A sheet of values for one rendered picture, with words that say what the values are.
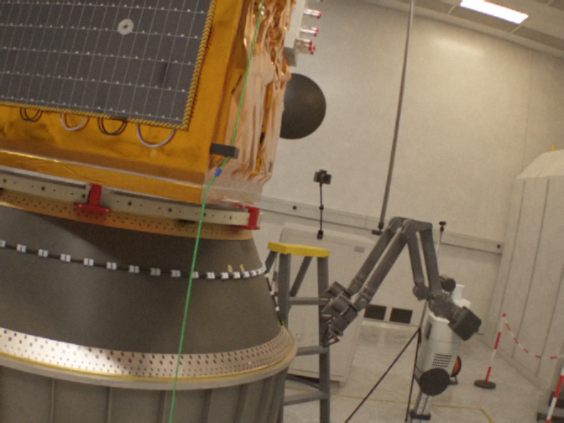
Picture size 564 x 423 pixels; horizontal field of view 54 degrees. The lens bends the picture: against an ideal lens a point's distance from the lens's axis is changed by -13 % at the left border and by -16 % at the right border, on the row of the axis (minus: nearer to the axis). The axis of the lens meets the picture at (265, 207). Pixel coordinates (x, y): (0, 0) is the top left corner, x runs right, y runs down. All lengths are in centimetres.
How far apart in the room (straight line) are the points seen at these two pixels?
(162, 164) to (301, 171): 823
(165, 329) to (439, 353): 141
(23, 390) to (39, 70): 101
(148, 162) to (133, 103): 18
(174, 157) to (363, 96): 846
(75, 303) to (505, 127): 931
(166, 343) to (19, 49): 108
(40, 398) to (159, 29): 120
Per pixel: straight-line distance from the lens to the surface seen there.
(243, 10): 186
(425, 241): 272
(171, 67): 176
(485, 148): 1047
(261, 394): 248
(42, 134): 192
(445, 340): 296
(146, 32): 181
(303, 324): 608
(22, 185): 207
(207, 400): 216
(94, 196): 203
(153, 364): 200
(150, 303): 206
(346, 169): 999
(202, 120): 176
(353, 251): 600
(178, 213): 217
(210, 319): 220
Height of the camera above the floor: 181
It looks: 2 degrees down
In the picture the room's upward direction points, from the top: 11 degrees clockwise
